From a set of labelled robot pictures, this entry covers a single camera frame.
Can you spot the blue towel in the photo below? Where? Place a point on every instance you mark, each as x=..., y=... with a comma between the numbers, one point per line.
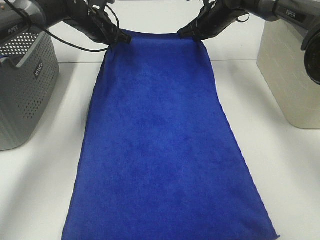
x=159, y=160

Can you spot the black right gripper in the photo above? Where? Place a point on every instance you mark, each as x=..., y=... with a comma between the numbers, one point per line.
x=214, y=18

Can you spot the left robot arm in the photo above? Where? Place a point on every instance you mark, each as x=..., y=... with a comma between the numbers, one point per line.
x=33, y=16

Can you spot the grey perforated laundry basket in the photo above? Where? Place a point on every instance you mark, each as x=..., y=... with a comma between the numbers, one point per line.
x=29, y=71

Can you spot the beige plastic basket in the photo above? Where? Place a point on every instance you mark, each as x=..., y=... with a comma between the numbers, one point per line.
x=281, y=63

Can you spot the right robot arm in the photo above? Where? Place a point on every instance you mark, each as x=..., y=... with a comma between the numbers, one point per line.
x=304, y=15

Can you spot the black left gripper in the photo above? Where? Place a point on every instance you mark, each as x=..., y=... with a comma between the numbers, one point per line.
x=89, y=17

